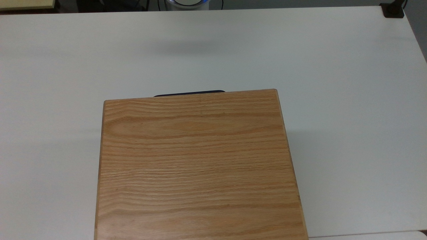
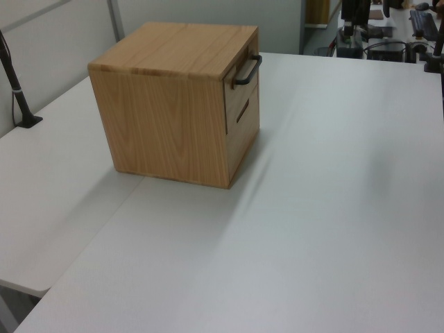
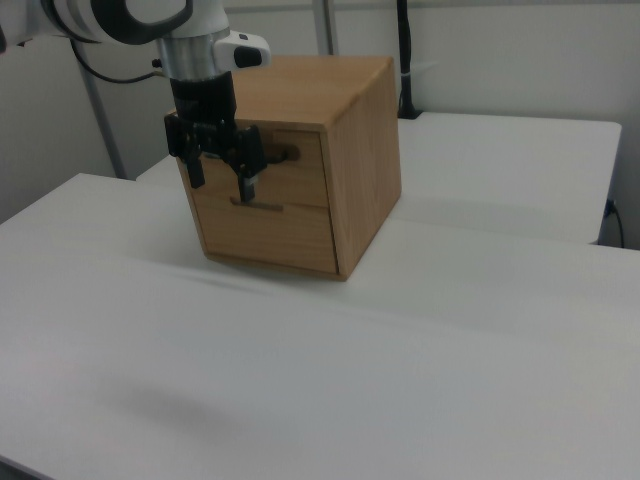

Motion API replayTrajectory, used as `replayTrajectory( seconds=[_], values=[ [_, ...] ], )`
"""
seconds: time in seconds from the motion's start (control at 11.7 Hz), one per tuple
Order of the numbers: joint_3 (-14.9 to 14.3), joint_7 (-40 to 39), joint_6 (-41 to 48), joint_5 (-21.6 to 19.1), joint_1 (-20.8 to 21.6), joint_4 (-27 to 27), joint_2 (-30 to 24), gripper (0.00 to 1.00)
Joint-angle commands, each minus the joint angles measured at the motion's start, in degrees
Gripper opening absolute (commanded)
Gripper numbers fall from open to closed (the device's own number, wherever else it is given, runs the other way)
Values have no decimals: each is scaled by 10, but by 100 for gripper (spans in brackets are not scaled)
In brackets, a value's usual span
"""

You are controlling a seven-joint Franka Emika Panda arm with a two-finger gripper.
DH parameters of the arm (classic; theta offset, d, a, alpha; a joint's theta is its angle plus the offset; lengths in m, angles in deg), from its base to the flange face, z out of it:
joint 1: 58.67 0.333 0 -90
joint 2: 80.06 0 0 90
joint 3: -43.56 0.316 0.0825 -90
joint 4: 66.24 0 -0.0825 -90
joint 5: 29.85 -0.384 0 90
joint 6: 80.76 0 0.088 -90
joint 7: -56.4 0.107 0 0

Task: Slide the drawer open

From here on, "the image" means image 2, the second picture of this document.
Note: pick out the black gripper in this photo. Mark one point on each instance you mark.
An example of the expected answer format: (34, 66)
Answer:
(354, 10)

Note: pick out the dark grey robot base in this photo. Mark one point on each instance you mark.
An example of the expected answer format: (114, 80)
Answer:
(348, 50)

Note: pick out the black electronics box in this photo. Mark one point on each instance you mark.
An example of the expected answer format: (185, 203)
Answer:
(386, 52)

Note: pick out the light wooden panel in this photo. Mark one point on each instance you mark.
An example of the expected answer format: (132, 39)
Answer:
(317, 12)

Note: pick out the black computer keyboard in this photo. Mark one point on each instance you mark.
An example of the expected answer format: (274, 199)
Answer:
(424, 23)

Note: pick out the dark computer mouse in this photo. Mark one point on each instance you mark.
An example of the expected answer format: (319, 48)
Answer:
(422, 6)

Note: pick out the wooden cabinet box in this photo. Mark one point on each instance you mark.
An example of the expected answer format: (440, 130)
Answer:
(163, 104)

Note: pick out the black clamp camera mount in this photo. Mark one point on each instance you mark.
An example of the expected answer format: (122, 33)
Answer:
(435, 57)

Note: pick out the grey partition post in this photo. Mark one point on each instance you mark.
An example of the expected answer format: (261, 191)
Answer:
(116, 19)

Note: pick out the black camera stand pole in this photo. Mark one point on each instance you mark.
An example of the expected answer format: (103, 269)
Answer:
(19, 93)

